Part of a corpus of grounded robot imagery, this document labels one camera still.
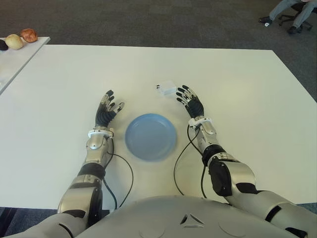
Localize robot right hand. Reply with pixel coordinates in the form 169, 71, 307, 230
175, 85, 205, 119

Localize red-brown bread bun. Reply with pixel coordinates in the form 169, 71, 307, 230
20, 28, 38, 43

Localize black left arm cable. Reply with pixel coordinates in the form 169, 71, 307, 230
103, 137, 134, 211

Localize blue round plate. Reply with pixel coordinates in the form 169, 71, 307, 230
124, 113, 178, 162

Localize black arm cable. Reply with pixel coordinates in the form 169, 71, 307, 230
174, 123, 208, 199
103, 137, 134, 211

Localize white square charger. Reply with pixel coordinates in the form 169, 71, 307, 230
156, 79, 177, 96

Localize black office chair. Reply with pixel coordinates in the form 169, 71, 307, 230
279, 0, 313, 30

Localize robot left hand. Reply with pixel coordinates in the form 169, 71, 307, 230
95, 89, 125, 129

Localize robot torso grey shell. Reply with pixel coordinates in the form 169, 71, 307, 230
76, 194, 308, 238

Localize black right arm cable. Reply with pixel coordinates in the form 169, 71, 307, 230
174, 123, 208, 199

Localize white side table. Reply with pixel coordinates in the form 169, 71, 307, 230
0, 36, 51, 95

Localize seated person grey trousers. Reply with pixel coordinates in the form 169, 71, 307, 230
259, 0, 317, 35

